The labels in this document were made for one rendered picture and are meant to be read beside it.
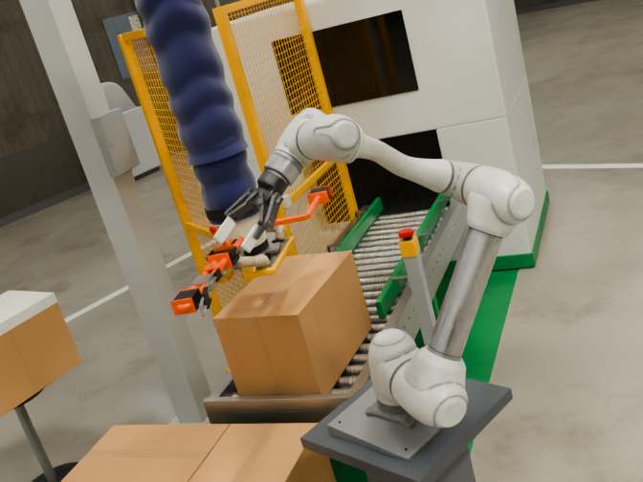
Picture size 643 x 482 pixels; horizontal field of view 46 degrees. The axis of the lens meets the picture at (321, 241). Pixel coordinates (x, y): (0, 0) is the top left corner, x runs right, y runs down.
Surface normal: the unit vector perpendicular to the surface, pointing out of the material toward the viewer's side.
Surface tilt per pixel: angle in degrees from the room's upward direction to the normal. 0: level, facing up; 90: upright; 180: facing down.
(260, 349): 90
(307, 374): 90
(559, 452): 0
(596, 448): 0
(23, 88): 90
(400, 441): 5
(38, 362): 90
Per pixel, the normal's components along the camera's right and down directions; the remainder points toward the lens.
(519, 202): 0.47, 0.18
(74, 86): -0.33, 0.40
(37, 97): 0.69, 0.06
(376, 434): -0.21, -0.90
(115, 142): 0.91, -0.11
